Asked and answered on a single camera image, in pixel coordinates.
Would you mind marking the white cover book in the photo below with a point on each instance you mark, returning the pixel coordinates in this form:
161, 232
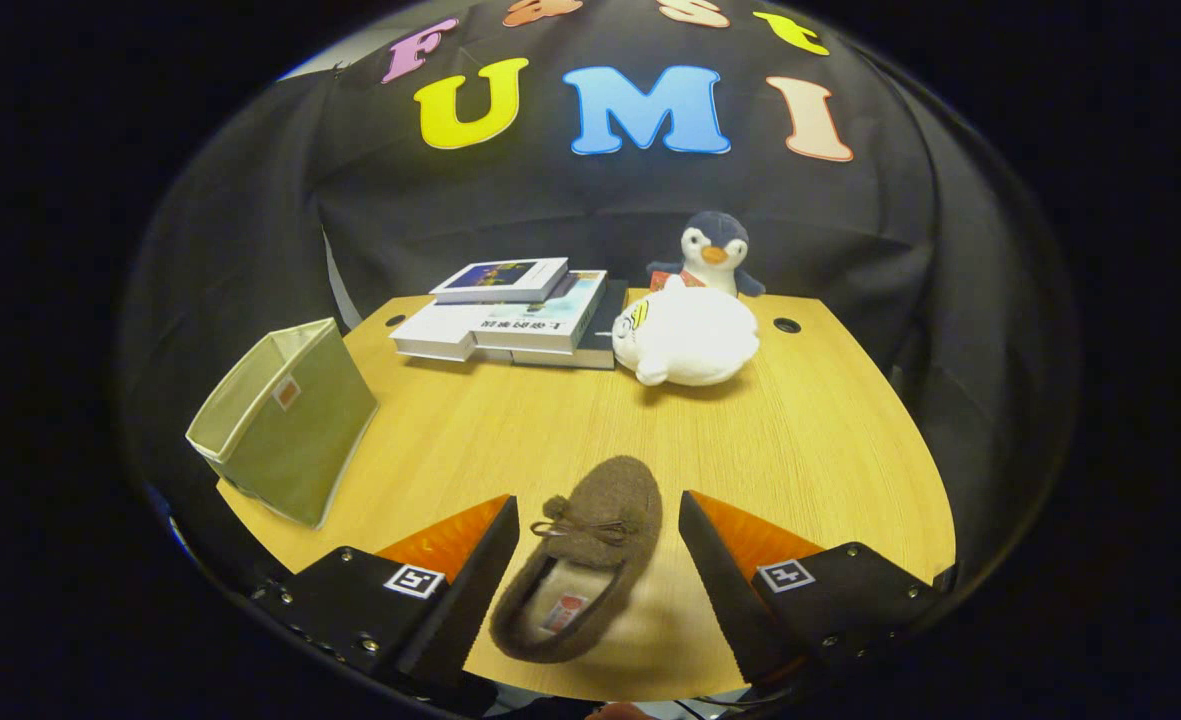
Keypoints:
435, 330

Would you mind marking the teal and white book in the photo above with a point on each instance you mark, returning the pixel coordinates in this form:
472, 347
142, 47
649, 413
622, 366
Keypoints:
545, 320

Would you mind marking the green fabric storage box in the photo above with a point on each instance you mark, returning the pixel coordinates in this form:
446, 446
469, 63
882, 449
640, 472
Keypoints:
300, 440

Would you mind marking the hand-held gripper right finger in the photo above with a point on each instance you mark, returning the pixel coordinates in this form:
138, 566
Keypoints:
735, 600

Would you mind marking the book with dark blue cover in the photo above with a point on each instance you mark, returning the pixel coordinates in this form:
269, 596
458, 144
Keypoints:
500, 278

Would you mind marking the penguin plush toy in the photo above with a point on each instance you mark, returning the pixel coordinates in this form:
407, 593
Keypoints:
715, 245

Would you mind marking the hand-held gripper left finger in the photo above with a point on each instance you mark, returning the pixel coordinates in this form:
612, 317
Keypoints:
460, 600

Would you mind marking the white seal plush toy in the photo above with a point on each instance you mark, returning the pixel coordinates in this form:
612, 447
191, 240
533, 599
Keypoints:
695, 340

